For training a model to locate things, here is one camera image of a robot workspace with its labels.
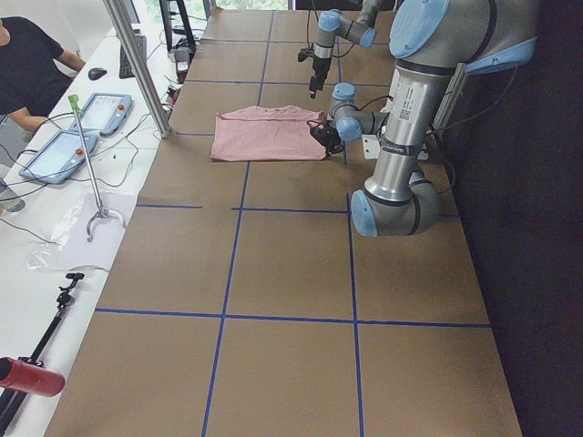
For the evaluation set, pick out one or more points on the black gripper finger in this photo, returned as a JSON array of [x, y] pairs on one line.
[[315, 86]]

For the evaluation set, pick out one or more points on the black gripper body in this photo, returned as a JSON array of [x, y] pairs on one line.
[[317, 68]]

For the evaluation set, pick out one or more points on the pink Snoopy t-shirt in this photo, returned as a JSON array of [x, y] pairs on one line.
[[261, 133]]

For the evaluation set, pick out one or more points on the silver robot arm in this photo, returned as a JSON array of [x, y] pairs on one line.
[[331, 25], [428, 40]]

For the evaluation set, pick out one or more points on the far blue teach pendant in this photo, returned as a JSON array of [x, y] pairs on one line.
[[104, 113]]

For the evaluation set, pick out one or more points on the blue teach pendant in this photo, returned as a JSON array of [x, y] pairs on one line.
[[104, 113], [61, 155]]

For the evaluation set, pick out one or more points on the black computer mouse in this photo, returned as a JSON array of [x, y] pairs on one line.
[[95, 73]]

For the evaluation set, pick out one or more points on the metal grabber reacher stick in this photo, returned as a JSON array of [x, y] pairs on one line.
[[102, 211]]

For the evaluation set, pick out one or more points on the near blue teach pendant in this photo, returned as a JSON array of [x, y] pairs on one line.
[[61, 155]]

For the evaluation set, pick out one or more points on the clear plastic bag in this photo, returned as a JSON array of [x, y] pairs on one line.
[[68, 248]]

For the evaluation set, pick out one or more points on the person in black shirt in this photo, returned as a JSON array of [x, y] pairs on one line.
[[31, 83]]

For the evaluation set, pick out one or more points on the red cylinder roll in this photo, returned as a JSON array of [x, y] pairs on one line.
[[21, 376]]

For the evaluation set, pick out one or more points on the black tripod selfie stick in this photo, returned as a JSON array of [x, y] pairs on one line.
[[11, 401]]

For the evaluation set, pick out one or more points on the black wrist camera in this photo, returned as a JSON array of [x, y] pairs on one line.
[[326, 135], [305, 53]]

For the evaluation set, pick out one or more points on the aluminium frame post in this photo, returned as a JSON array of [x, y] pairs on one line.
[[121, 22]]

